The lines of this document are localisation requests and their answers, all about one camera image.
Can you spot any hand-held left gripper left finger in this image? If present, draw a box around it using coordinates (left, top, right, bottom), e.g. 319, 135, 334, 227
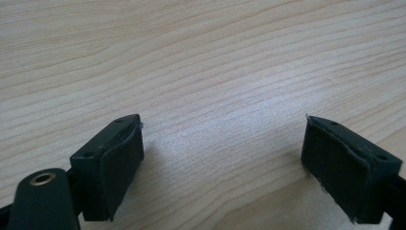
69, 113, 146, 222

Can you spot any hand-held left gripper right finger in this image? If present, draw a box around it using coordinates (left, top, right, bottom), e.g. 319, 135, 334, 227
300, 114, 404, 224

